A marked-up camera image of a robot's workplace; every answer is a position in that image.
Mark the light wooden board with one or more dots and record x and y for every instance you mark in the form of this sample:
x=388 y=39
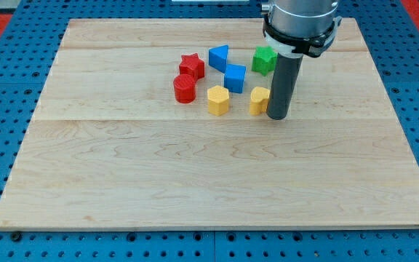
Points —
x=110 y=149

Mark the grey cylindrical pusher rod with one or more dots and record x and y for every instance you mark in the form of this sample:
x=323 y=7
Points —
x=282 y=86

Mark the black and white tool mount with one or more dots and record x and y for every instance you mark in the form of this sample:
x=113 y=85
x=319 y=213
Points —
x=294 y=47

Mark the blue cube block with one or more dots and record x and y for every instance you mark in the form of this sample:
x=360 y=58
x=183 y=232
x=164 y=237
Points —
x=234 y=78

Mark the blue triangle block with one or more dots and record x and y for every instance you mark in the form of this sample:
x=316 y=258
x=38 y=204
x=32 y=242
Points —
x=218 y=57

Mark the yellow hexagon block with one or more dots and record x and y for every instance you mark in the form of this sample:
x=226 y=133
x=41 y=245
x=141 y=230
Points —
x=218 y=100

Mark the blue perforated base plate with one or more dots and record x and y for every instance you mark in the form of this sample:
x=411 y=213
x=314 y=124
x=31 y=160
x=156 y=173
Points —
x=27 y=49

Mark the yellow heart block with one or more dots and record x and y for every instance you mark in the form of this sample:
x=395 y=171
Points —
x=259 y=97

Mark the red cylinder block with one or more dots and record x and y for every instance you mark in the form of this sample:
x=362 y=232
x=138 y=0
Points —
x=184 y=88

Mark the green star block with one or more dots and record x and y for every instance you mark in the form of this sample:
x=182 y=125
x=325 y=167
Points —
x=264 y=60

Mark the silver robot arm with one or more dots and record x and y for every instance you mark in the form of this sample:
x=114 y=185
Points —
x=295 y=28

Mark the red star block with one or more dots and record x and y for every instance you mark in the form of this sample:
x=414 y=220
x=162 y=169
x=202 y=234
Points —
x=192 y=65

